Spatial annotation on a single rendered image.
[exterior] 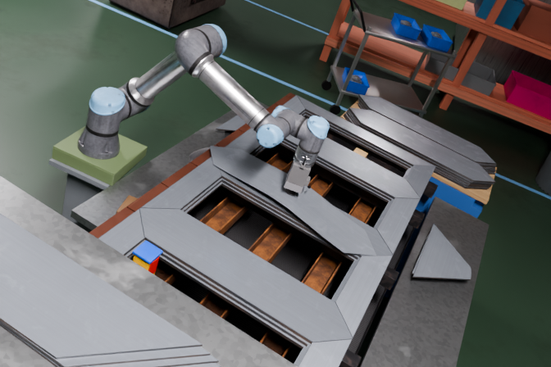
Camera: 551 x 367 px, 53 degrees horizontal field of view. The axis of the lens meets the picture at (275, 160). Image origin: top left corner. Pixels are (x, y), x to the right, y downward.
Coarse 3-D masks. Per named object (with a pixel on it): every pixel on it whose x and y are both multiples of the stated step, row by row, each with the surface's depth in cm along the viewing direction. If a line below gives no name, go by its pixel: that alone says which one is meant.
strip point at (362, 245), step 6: (360, 234) 195; (366, 234) 196; (354, 240) 192; (360, 240) 193; (366, 240) 194; (354, 246) 189; (360, 246) 190; (366, 246) 191; (372, 246) 192; (348, 252) 185; (354, 252) 186; (360, 252) 187; (366, 252) 188; (372, 252) 189
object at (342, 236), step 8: (344, 224) 196; (352, 224) 198; (336, 232) 192; (344, 232) 193; (352, 232) 195; (360, 232) 196; (328, 240) 186; (336, 240) 188; (344, 240) 190; (352, 240) 191; (344, 248) 186
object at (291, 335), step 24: (288, 144) 234; (360, 144) 256; (336, 168) 229; (408, 168) 251; (240, 192) 197; (384, 192) 224; (288, 216) 193; (144, 240) 163; (168, 264) 160; (216, 288) 157; (264, 312) 153; (288, 336) 151
